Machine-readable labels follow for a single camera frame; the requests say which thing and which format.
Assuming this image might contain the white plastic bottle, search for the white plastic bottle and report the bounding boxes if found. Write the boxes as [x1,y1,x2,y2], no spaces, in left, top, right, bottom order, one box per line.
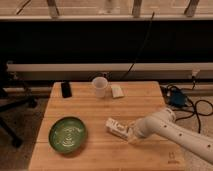
[105,118,129,140]

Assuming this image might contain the black hanging cable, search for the black hanging cable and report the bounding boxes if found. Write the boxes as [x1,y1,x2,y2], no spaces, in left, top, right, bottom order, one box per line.
[118,11,156,82]

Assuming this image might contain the black smartphone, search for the black smartphone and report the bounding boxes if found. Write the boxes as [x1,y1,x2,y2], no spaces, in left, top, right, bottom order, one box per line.
[61,82,72,98]

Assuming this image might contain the green ceramic bowl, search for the green ceramic bowl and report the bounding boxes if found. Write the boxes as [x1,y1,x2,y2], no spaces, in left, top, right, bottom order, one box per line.
[48,117,87,154]

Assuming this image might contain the white wall plug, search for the white wall plug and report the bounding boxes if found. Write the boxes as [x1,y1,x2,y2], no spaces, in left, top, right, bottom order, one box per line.
[191,68,200,77]

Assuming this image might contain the black floor cable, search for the black floor cable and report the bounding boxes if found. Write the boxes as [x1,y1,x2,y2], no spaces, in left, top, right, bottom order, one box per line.
[161,84,213,134]

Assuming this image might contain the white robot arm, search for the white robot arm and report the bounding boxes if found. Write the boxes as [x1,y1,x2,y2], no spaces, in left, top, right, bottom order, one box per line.
[128,108,213,164]

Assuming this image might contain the translucent plastic cup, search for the translucent plastic cup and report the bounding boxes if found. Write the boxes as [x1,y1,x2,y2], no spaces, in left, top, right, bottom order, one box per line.
[92,77,108,98]

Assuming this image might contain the black office chair base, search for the black office chair base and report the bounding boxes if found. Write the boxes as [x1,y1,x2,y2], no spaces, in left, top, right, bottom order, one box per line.
[0,61,38,149]

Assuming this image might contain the small white box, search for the small white box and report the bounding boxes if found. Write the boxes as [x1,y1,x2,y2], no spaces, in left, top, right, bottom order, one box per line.
[111,84,124,98]

